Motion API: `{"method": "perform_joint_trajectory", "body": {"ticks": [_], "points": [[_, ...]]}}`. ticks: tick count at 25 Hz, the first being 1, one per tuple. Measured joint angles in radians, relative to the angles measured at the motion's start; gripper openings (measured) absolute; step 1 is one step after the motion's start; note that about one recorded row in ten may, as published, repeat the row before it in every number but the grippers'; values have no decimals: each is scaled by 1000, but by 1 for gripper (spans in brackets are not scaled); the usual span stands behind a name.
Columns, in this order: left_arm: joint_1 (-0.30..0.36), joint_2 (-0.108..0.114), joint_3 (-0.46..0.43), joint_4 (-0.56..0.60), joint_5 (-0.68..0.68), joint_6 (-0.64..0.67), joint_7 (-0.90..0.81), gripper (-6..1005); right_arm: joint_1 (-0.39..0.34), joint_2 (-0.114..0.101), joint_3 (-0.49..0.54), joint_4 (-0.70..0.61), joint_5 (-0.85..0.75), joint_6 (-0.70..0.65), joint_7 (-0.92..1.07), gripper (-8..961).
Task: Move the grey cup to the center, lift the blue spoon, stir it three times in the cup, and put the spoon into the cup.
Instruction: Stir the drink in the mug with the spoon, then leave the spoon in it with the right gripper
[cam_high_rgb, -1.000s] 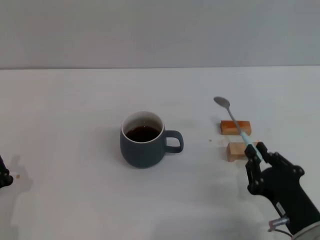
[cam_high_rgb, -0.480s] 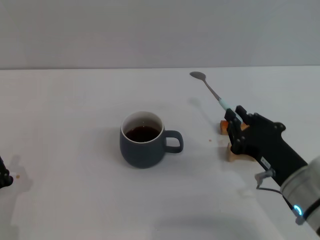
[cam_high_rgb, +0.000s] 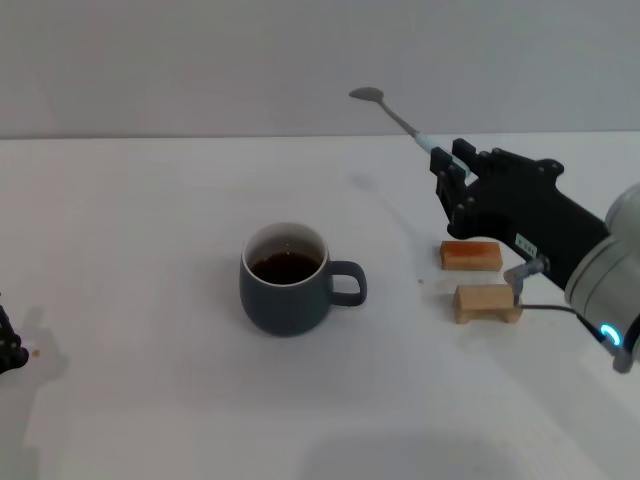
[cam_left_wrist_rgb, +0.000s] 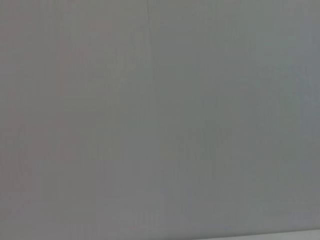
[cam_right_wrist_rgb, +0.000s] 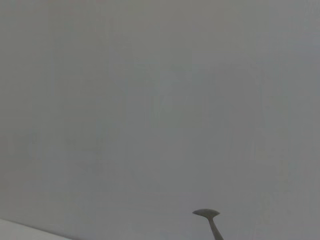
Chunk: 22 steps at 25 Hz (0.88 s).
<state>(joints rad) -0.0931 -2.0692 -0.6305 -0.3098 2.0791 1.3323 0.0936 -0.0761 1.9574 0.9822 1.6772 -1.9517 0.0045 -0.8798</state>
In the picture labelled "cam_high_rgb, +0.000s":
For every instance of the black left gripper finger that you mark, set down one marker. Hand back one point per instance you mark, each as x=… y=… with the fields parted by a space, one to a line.
x=9 y=345

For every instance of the light wooden notched block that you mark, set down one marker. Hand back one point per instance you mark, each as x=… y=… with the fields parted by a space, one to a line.
x=482 y=299

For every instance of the orange-brown wooden block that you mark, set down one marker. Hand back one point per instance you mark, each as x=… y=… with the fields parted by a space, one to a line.
x=470 y=255

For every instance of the dark grey ceramic coffee cup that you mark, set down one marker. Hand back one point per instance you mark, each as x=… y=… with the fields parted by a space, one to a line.
x=280 y=305

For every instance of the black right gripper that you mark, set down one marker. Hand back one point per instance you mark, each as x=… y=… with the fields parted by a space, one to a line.
x=525 y=205

